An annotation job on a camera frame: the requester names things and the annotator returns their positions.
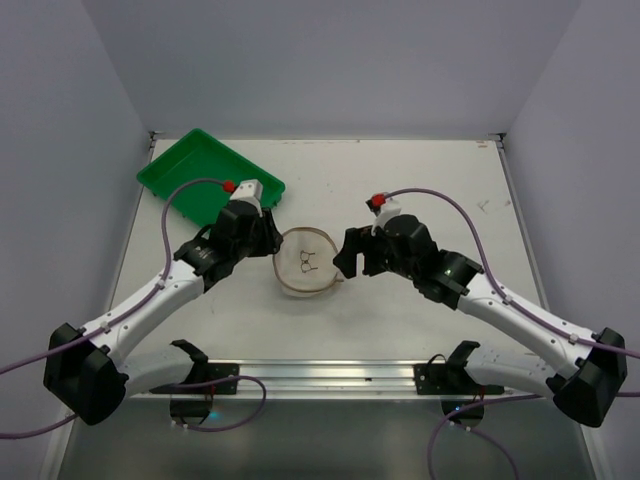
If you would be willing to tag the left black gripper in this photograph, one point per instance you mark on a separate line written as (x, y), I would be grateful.
(267, 232)

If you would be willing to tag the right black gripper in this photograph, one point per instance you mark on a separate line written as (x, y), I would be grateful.
(365, 253)

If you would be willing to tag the white round mesh laundry bag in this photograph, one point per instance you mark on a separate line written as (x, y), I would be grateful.
(303, 266)

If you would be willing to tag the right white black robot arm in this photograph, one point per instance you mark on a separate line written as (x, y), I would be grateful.
(581, 371)

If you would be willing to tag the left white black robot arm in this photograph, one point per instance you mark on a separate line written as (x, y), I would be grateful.
(92, 369)

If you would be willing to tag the green plastic tray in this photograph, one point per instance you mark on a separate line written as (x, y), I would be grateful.
(199, 155)

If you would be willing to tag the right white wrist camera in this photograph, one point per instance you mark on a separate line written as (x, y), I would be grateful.
(384, 207)

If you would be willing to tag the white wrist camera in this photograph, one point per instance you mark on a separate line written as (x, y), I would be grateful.
(384, 207)
(249, 191)

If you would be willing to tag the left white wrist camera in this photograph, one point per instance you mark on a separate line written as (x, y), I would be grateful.
(249, 191)

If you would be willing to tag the front aluminium mounting rail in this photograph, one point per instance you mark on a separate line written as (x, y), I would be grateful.
(329, 379)

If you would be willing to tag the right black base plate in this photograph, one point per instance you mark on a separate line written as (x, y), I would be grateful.
(442, 375)

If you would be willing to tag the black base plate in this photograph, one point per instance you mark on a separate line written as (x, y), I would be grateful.
(202, 371)
(442, 375)

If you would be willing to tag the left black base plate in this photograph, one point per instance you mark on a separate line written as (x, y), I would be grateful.
(202, 371)

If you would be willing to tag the aluminium table edge rail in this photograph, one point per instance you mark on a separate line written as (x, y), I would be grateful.
(499, 140)
(154, 136)

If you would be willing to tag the right aluminium table edge rail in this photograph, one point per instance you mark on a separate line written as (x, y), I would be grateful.
(499, 140)

